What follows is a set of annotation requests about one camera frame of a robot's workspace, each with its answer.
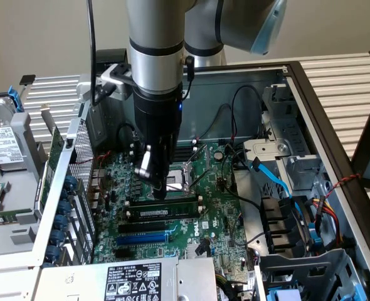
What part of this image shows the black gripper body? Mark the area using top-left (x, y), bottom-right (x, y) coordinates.
top-left (132, 83), bottom-right (184, 147)

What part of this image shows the green RAM stick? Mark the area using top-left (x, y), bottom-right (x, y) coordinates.
top-left (0, 209), bottom-right (33, 227)
top-left (129, 200), bottom-right (198, 219)

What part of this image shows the CPU socket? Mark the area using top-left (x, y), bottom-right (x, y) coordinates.
top-left (164, 162), bottom-right (195, 200)

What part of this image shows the open PC case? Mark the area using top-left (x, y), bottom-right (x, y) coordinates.
top-left (31, 61), bottom-right (370, 301)

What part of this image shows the thin metal locking lever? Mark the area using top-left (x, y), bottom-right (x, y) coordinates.
top-left (189, 170), bottom-right (219, 191)

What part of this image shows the long black expansion slot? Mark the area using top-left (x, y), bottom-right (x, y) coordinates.
top-left (118, 221), bottom-right (166, 235)

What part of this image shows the green Dell motherboard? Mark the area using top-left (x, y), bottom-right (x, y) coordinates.
top-left (92, 142), bottom-right (251, 273)

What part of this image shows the blue expansion slot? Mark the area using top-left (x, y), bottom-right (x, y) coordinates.
top-left (115, 233), bottom-right (169, 247)

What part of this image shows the blue card retention clip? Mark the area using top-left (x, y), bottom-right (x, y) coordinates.
top-left (45, 244), bottom-right (62, 263)
top-left (58, 200), bottom-right (73, 217)
top-left (53, 214), bottom-right (70, 231)
top-left (50, 228), bottom-right (66, 247)
top-left (63, 174), bottom-right (79, 193)

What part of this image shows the silver chipset heatsink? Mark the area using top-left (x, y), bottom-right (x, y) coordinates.
top-left (186, 243), bottom-right (213, 260)

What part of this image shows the green graphics card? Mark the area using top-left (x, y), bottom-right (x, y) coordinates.
top-left (38, 105), bottom-right (66, 217)

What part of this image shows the silver disk bay cage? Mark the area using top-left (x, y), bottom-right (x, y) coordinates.
top-left (243, 83), bottom-right (329, 197)

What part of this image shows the black fan shroud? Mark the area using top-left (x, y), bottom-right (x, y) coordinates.
top-left (259, 196), bottom-right (314, 255)

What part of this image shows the grey parts rack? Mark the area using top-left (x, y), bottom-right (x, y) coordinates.
top-left (0, 84), bottom-right (53, 261)

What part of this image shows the silver power supply with label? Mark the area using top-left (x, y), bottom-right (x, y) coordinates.
top-left (36, 256), bottom-right (219, 301)

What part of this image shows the silver hard disk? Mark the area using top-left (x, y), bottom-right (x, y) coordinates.
top-left (0, 97), bottom-right (26, 172)

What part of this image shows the grey drive cage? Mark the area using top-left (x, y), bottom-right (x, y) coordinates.
top-left (255, 248), bottom-right (370, 301)

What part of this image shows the black framed monitor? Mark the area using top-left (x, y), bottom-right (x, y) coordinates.
top-left (350, 90), bottom-right (370, 192)

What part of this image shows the short black looped wire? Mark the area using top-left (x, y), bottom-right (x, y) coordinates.
top-left (117, 123), bottom-right (138, 148)

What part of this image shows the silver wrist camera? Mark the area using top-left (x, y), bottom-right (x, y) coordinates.
top-left (96, 63), bottom-right (135, 102)

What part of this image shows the thin red wire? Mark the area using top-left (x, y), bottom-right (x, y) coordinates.
top-left (93, 151), bottom-right (112, 167)

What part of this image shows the black wrist connector cable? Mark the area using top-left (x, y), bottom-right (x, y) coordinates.
top-left (180, 55), bottom-right (196, 103)

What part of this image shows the red and black wire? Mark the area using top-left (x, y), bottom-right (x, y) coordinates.
top-left (200, 103), bottom-right (238, 140)

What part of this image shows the long black wire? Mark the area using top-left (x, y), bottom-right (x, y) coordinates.
top-left (221, 142), bottom-right (263, 209)

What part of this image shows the black camera cable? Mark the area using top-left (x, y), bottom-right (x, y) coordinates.
top-left (86, 0), bottom-right (117, 107)

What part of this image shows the blue SATA wire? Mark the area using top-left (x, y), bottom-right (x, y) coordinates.
top-left (250, 157), bottom-right (305, 217)

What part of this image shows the blue plastic disk rail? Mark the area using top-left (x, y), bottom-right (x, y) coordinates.
top-left (8, 86), bottom-right (24, 114)

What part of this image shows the yellow red black wire bundle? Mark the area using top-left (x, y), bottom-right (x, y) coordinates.
top-left (312, 194), bottom-right (346, 248)

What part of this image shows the twisted red black wire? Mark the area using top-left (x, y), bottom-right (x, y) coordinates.
top-left (327, 173), bottom-right (361, 197)

